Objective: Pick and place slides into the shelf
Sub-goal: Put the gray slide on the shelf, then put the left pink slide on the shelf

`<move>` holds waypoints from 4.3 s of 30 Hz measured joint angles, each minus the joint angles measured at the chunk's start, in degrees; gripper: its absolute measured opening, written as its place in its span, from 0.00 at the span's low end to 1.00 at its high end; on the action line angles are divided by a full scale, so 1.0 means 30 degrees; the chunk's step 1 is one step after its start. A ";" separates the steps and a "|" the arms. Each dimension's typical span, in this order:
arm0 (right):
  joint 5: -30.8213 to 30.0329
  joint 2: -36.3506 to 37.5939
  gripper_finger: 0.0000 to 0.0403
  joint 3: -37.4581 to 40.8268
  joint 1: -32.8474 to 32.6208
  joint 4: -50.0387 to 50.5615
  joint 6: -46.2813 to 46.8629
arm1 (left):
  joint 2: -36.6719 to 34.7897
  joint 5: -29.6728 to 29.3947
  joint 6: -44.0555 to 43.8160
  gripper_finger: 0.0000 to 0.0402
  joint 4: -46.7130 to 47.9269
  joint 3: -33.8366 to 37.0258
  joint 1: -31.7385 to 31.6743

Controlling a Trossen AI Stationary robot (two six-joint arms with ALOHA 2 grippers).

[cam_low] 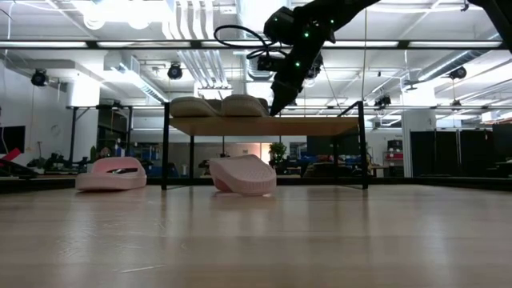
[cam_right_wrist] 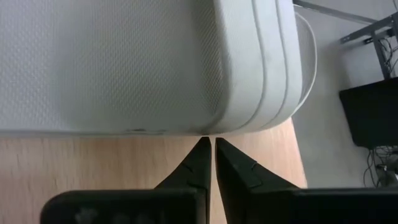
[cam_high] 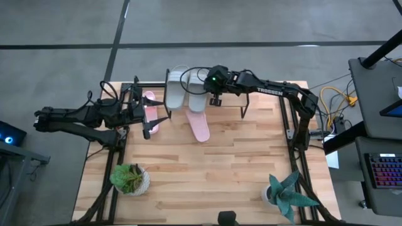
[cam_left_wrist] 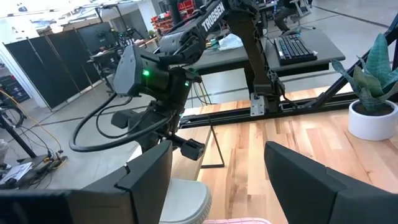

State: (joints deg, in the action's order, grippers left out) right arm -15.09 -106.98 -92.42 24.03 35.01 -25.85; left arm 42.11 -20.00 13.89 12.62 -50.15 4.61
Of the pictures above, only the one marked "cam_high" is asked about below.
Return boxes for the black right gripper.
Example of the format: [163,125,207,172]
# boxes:
[203,64,240,107]

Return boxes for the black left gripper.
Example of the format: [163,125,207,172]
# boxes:
[121,82,171,141]

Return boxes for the grey rubber slide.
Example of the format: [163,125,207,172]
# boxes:
[187,67,210,114]
[165,65,190,112]

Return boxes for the pink rubber slide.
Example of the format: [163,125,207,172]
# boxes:
[185,109,211,143]
[142,90,160,135]

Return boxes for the green succulent in white pot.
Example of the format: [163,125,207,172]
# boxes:
[109,163,151,197]

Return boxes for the teal plant in white pot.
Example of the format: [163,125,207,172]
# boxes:
[261,170,320,224]

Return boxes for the white paper sheet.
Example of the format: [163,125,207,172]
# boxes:
[325,134,340,170]

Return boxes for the black computer with blue light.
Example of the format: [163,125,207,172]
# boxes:
[0,120,28,148]

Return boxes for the grey metal stand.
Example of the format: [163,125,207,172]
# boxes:
[0,141,51,226]

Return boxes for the dark grey desk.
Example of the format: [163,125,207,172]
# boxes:
[354,136,402,218]
[347,56,402,141]

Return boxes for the dark tablet screen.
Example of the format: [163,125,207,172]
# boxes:
[379,99,402,119]

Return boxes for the rainbow backlit keyboard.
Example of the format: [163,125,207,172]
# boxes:
[364,153,402,190]

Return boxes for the black frame wooden shelf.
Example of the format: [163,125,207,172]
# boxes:
[163,68,251,120]

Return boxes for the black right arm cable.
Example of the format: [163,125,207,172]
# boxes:
[179,66,215,95]

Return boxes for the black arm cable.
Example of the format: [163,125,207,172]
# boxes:
[86,80,128,109]
[179,66,215,95]

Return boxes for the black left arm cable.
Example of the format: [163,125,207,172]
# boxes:
[86,80,128,109]

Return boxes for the yellow cable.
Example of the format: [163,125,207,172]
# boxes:
[319,86,359,125]

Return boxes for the black table-level camera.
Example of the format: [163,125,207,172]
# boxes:
[217,210,237,226]

